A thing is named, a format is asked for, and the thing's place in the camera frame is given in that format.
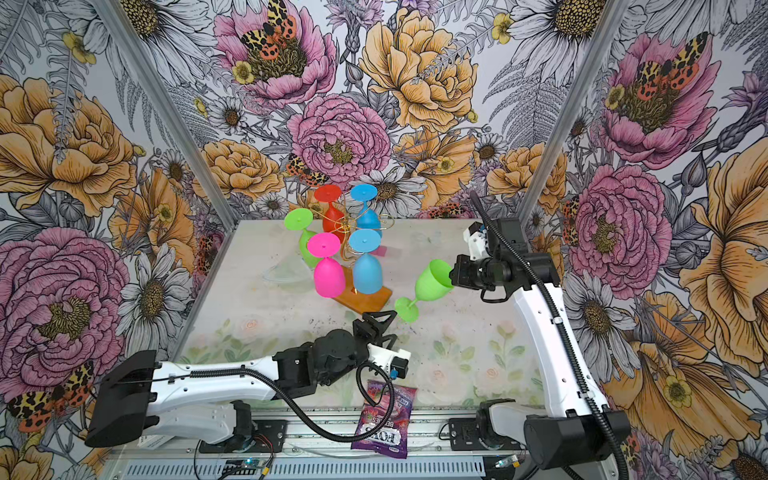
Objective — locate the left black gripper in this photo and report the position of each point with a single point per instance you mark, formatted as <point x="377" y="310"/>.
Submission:
<point x="375" y="335"/>

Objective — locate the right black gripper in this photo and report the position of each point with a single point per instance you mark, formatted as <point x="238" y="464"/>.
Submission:
<point x="459" y="275"/>

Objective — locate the blue wine glass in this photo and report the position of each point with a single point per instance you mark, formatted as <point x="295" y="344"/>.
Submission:
<point x="367" y="218"/>
<point x="367" y="270"/>

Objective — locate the green wine glass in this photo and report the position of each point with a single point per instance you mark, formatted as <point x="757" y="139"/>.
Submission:
<point x="433" y="284"/>
<point x="299" y="220"/>

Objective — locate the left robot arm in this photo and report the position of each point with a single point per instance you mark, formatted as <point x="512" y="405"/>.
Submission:
<point x="209" y="402"/>

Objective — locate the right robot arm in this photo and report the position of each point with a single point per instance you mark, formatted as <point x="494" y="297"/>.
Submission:
<point x="533" y="293"/>

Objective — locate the pink wine glass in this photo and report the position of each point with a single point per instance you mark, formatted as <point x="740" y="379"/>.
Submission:
<point x="329" y="276"/>

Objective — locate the red wine glass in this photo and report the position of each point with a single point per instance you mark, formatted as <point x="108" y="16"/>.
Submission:
<point x="332" y="218"/>

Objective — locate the clear surgical mask packet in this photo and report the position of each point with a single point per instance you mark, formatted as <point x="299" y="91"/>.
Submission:
<point x="290" y="270"/>

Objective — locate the purple Fox's candy bag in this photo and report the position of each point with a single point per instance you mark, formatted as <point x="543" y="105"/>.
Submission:
<point x="392" y="439"/>

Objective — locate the green circuit board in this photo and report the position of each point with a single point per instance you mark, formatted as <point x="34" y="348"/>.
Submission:
<point x="250" y="466"/>

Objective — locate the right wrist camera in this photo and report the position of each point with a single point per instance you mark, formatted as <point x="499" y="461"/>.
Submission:
<point x="475" y="237"/>

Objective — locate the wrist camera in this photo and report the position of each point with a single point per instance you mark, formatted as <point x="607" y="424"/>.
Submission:
<point x="475" y="237"/>
<point x="394" y="363"/>

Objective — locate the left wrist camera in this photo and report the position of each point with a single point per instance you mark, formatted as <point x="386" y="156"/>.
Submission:
<point x="394" y="363"/>

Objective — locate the gold wire glass rack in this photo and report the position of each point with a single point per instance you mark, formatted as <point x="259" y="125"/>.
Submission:
<point x="342" y="261"/>

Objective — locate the aluminium front rail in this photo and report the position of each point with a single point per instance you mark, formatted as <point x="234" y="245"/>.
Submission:
<point x="550" y="442"/>

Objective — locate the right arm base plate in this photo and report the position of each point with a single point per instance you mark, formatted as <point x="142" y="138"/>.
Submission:
<point x="464" y="435"/>

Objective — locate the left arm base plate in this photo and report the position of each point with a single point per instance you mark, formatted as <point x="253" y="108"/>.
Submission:
<point x="267" y="436"/>

